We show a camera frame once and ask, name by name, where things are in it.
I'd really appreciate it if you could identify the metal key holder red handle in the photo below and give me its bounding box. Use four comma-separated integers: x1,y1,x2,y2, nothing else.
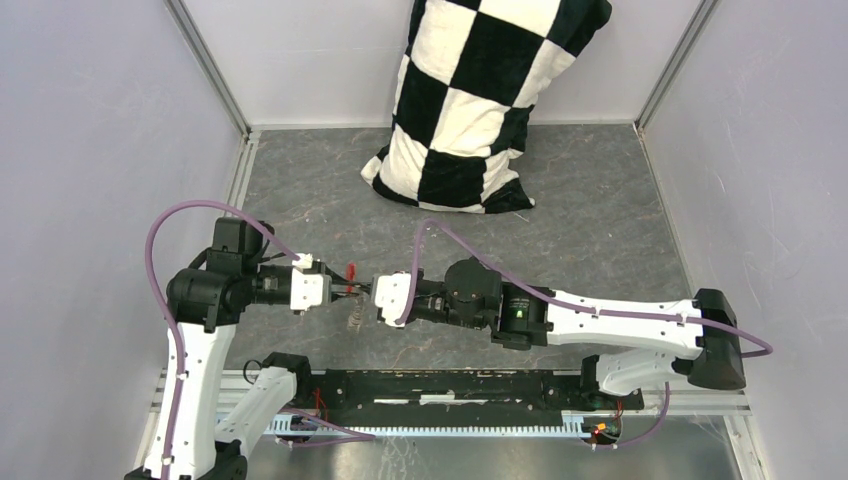
345,263,366,333

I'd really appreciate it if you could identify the black white checkered pillow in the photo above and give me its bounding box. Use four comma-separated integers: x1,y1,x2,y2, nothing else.
361,0,613,214

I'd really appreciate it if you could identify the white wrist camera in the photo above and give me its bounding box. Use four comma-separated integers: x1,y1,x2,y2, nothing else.
289,253,332,312
374,271,411,329

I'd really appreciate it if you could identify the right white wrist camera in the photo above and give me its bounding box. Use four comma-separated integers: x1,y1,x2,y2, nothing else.
374,271,411,329

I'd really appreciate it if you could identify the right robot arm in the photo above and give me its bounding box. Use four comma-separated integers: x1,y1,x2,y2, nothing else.
371,258,747,408

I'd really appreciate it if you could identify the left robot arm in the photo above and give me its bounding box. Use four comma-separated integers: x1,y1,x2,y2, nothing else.
127,217,332,479

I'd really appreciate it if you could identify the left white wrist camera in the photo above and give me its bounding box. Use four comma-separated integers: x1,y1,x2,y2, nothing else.
289,253,332,312

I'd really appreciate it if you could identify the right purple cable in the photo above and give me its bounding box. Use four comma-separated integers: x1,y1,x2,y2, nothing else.
396,219,775,452

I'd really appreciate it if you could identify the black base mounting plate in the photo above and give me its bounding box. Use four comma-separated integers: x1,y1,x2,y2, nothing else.
290,370,645,428

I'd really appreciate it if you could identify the white slotted cable duct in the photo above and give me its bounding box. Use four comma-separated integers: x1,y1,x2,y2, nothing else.
264,414,590,440

